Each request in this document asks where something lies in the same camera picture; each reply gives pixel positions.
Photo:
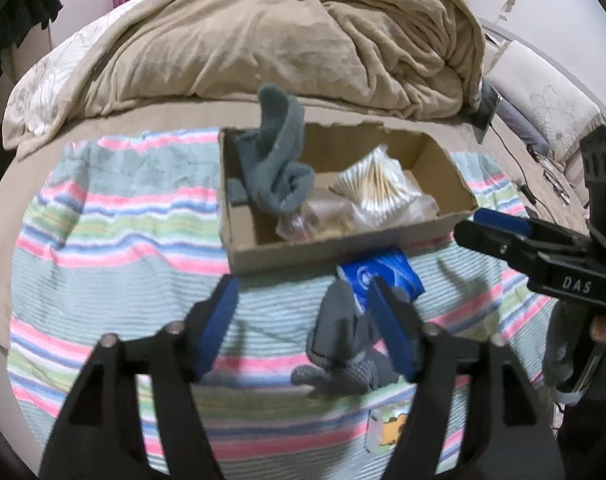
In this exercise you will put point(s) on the black tablet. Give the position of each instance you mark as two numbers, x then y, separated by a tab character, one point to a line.
487	110

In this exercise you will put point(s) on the grey sock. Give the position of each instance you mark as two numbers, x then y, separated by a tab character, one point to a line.
340	350
278	160

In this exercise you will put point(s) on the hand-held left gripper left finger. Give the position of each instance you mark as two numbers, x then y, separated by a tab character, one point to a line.
217	321

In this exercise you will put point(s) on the small yellow printed packet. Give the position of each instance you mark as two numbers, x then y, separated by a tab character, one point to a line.
385	427

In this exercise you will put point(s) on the white floral pillow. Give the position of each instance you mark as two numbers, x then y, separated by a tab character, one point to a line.
548	100

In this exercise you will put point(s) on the bag of cotton swabs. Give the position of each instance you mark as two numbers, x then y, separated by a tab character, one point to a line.
378	182

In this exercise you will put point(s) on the blue packet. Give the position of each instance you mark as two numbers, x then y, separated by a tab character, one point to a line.
388	272

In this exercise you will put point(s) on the cardboard box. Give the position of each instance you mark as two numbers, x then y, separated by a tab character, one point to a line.
348	240

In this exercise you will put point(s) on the person's right hand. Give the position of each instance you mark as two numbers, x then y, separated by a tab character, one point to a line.
603	331

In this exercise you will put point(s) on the striped towel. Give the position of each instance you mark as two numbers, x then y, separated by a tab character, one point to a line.
108	240

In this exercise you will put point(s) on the dark hanging clothes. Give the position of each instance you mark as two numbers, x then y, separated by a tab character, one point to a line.
18	25

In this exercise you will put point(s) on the beige blanket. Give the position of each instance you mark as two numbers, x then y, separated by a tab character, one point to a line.
293	45

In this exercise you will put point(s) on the clear plastic bag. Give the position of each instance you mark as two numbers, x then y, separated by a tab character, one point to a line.
313	217

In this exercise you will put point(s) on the white floral quilt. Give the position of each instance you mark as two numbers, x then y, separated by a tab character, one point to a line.
48	85

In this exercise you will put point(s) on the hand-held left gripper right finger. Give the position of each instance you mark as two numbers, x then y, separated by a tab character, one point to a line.
389	329

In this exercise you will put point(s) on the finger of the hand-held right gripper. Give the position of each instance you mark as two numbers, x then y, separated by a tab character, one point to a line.
500	222
498	247

